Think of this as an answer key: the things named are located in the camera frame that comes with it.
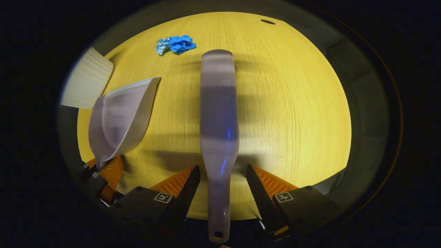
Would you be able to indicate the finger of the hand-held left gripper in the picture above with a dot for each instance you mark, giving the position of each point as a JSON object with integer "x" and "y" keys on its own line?
{"x": 84, "y": 168}
{"x": 113, "y": 179}

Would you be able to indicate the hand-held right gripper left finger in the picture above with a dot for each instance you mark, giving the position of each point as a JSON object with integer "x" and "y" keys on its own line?
{"x": 187, "y": 199}

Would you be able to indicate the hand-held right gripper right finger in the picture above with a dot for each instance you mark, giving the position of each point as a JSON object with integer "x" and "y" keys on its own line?
{"x": 260, "y": 203}

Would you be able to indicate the pale pink dustpan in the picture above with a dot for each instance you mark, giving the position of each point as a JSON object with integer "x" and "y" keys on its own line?
{"x": 119, "y": 120}

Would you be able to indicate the white ribbed garbage bin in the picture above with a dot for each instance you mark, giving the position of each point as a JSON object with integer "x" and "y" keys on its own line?
{"x": 88, "y": 81}

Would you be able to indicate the light blue paper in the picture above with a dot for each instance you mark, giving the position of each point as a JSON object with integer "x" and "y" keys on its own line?
{"x": 162, "y": 46}

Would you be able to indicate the yellow wooden desktop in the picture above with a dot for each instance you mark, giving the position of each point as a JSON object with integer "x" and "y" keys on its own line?
{"x": 293, "y": 103}

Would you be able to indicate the black desk grommet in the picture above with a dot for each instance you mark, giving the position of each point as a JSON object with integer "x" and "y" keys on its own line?
{"x": 267, "y": 21}

